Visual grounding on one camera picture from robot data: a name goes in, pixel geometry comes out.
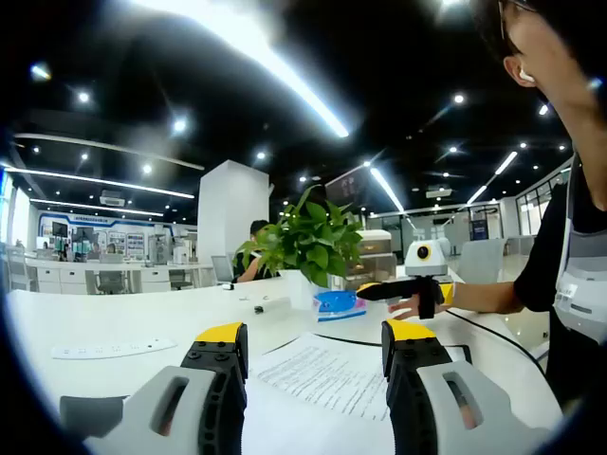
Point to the white power strip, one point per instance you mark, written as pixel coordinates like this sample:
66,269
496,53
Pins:
114,348

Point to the white background counter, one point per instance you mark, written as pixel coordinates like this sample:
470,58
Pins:
142,275

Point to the hanging dark screen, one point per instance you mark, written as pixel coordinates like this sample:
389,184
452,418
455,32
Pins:
348,185

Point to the blue tissue packet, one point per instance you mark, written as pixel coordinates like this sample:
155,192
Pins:
336,305

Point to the white bound document black cover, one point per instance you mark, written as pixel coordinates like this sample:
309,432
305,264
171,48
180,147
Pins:
322,374

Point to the white plant pot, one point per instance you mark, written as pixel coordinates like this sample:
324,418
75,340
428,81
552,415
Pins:
296,289

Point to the person's black shirt torso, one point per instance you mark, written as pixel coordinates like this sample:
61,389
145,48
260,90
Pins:
540,265

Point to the grey laptop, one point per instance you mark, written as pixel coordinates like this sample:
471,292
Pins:
222,269

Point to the transparent cabinet box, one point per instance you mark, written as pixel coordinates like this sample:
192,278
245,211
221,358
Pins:
374,246

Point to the white earbud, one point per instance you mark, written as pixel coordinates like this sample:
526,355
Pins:
526,76

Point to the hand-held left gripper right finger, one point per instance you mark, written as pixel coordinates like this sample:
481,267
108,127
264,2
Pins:
412,360

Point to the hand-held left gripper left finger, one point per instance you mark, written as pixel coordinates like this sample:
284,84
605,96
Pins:
213,360

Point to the long ceiling light strip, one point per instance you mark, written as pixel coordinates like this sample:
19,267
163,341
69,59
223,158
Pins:
265,52

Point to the white pillar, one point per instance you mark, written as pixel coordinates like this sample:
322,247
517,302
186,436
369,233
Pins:
227,213

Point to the person's right hand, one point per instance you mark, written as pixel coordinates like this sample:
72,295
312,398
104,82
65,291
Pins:
405,309

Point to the small white device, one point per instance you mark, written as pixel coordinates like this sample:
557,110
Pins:
228,286

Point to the white grey chest device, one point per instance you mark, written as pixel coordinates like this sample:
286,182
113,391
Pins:
583,284

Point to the green potted plant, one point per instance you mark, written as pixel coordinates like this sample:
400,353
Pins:
308,237

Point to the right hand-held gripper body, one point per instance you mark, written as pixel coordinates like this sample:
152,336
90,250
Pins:
424,258

